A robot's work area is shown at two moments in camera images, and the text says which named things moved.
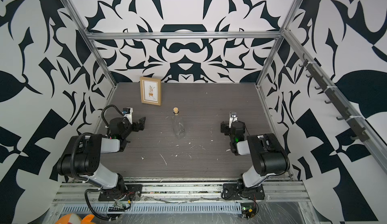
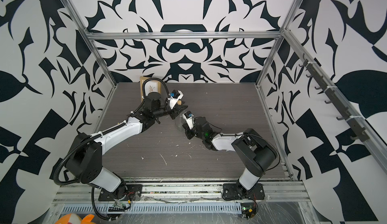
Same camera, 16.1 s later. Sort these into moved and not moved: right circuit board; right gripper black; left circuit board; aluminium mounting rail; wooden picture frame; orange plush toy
Moved: right gripper black
Not moved: wooden picture frame; orange plush toy; left circuit board; right circuit board; aluminium mounting rail
